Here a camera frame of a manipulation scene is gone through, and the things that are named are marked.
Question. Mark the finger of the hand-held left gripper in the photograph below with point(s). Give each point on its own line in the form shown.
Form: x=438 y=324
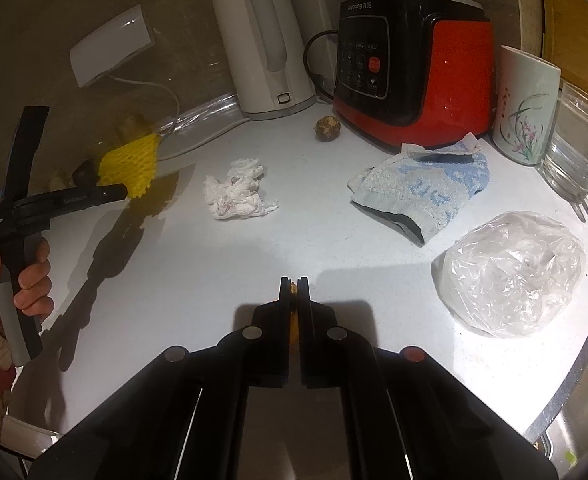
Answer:
x=91 y=195

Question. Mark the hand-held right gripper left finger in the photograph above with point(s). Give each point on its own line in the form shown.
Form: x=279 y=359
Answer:
x=285 y=291

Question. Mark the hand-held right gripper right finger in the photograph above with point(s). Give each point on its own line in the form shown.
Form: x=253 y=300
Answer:
x=303 y=291

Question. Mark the yellow foam fruit net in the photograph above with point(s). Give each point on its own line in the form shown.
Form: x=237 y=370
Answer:
x=128 y=165

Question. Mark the person's left hand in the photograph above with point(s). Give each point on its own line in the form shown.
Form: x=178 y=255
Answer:
x=33 y=282

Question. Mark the crumpled white tissue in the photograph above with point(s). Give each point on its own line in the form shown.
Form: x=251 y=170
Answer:
x=236 y=192

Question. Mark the blue and white wrapper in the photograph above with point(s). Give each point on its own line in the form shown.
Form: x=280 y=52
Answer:
x=419 y=190

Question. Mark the small brown nut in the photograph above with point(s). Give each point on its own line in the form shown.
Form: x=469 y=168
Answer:
x=328 y=129

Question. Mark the clear plastic bag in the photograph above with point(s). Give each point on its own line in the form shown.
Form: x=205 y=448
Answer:
x=514 y=275

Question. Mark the white electric kettle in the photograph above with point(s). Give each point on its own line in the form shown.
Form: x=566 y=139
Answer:
x=264 y=50

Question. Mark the red and black blender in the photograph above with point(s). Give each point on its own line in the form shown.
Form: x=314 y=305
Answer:
x=414 y=70

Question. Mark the flower print ceramic cup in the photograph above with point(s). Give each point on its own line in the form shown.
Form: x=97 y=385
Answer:
x=524 y=105

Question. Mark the stainless steel sink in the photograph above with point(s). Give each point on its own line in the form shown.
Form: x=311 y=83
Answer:
x=581 y=410

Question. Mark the clear glass pitcher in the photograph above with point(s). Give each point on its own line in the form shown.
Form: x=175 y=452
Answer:
x=576 y=150

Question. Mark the white wall power adapter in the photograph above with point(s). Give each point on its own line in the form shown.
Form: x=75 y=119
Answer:
x=111 y=45

